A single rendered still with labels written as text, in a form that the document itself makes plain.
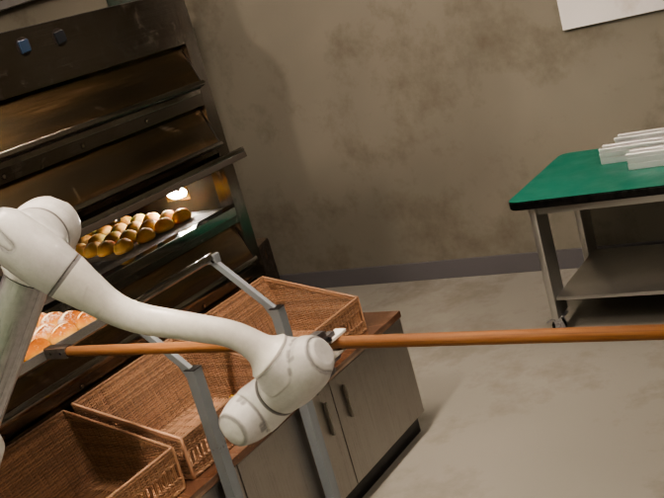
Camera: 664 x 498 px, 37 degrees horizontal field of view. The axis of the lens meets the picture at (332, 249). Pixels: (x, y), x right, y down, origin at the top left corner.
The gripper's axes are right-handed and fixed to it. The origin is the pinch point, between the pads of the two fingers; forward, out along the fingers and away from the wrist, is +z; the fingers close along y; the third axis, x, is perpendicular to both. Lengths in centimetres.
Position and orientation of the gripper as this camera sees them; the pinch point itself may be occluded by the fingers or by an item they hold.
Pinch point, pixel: (335, 343)
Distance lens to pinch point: 230.0
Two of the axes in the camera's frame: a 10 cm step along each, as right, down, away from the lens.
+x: 8.3, -0.8, -5.6
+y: 2.5, 9.3, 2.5
